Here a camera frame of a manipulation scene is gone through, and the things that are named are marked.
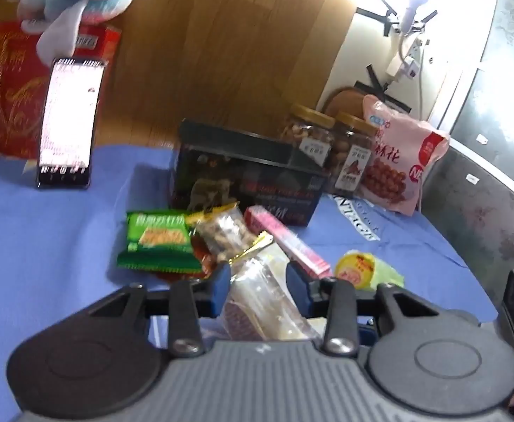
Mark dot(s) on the black tape strip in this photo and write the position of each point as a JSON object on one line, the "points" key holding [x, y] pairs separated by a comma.
{"points": [[371, 13], [380, 88]]}

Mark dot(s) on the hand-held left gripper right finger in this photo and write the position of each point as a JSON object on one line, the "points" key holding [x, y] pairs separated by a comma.
{"points": [[295, 286]]}

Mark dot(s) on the long pink box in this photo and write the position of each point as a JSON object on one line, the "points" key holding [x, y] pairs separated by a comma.
{"points": [[283, 234]]}

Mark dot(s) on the wooden headboard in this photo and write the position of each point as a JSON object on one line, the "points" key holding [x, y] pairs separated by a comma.
{"points": [[217, 52]]}

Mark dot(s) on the clear nut packet yellow edges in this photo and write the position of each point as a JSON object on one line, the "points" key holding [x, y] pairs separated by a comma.
{"points": [[226, 228]]}

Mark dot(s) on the black printed box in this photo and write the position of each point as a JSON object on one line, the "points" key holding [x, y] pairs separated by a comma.
{"points": [[248, 171]]}

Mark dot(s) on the green cracker packet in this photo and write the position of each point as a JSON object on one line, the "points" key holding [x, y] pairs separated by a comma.
{"points": [[160, 237]]}

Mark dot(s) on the red snack packet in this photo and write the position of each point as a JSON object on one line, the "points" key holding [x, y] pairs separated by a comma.
{"points": [[202, 256]]}

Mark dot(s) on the nut jar gold lid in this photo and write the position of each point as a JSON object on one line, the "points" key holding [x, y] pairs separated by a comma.
{"points": [[311, 140], [353, 158]]}

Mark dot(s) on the pink snack bag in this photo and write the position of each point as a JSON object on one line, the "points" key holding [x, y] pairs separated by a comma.
{"points": [[397, 158]]}

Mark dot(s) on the white power adapter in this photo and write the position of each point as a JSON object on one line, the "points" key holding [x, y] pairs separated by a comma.
{"points": [[404, 68]]}

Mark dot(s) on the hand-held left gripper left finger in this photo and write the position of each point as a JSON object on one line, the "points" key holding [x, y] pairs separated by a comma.
{"points": [[220, 288]]}

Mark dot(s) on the clear pastry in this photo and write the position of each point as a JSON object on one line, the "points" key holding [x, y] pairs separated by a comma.
{"points": [[257, 294]]}

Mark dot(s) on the round wooden board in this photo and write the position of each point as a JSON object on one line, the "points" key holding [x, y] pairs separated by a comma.
{"points": [[344, 99]]}

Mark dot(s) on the white usb lamp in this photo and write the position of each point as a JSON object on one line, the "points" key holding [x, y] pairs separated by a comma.
{"points": [[411, 9]]}

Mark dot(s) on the smartphone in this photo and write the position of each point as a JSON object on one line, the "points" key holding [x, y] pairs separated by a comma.
{"points": [[70, 118]]}

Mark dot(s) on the yellow green snack packet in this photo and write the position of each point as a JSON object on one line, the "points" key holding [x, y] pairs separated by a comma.
{"points": [[358, 268]]}

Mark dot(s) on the red gift box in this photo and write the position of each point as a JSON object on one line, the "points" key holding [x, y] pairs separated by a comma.
{"points": [[15, 96]]}

